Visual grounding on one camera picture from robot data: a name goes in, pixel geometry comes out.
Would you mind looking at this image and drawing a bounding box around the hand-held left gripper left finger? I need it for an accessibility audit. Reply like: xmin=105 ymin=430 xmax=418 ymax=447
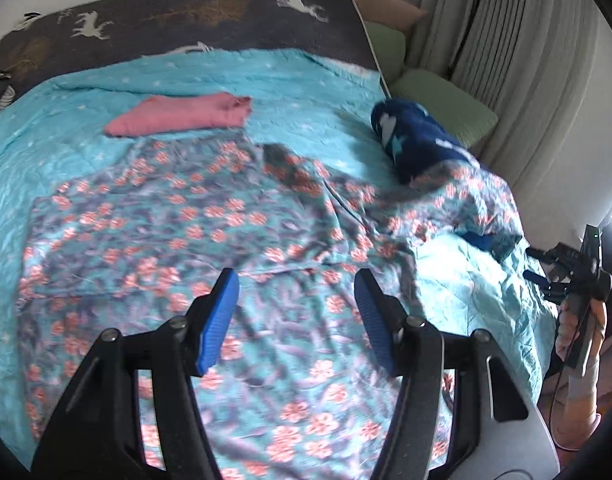
xmin=31 ymin=267 xmax=241 ymax=480

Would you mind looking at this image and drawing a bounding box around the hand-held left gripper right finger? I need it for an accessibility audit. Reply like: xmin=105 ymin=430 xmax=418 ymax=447
xmin=353 ymin=268 xmax=529 ymax=480

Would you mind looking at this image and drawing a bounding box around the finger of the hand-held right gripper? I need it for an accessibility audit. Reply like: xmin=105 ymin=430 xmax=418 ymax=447
xmin=526 ymin=246 xmax=562 ymax=267
xmin=523 ymin=270 xmax=569 ymax=303

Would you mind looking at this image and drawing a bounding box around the teal floral garment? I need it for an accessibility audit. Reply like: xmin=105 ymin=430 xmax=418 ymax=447
xmin=16 ymin=137 xmax=524 ymax=480

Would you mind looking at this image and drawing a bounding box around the person's right forearm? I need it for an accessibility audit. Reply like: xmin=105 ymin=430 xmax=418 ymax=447
xmin=553 ymin=355 xmax=603 ymax=452

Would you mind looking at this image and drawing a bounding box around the person's right hand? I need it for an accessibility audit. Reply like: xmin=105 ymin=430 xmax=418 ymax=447
xmin=556 ymin=302 xmax=608 ymax=362

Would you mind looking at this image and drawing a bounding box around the dark blue cloth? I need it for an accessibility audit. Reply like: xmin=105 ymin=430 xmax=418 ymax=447
xmin=461 ymin=230 xmax=519 ymax=262

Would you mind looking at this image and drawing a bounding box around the dark blue star fleece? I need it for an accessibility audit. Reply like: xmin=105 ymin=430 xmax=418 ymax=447
xmin=370 ymin=100 xmax=482 ymax=186

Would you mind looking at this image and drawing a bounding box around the large green pillow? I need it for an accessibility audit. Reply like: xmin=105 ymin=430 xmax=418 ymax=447
xmin=396 ymin=67 xmax=499 ymax=148

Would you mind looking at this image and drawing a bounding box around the white curtain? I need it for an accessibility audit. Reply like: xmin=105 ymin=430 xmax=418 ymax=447
xmin=403 ymin=0 xmax=612 ymax=261

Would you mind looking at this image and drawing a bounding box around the folded pink cloth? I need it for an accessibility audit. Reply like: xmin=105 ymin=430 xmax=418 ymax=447
xmin=104 ymin=92 xmax=253 ymax=137

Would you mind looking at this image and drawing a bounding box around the teal quilted blanket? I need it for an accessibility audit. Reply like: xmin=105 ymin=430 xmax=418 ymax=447
xmin=0 ymin=49 xmax=559 ymax=480

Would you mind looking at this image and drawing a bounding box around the small green pillow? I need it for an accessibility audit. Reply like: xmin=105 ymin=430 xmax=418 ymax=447
xmin=366 ymin=21 xmax=407 ymax=83

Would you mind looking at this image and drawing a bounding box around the pink pillow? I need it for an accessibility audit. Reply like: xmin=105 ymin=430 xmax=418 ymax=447
xmin=358 ymin=0 xmax=429 ymax=33

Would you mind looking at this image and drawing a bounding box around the dark deer print blanket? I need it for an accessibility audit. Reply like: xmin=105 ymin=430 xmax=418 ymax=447
xmin=0 ymin=0 xmax=382 ymax=106

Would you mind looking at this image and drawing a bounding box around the black cable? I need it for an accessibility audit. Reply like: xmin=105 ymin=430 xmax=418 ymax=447
xmin=548 ymin=360 xmax=573 ymax=443

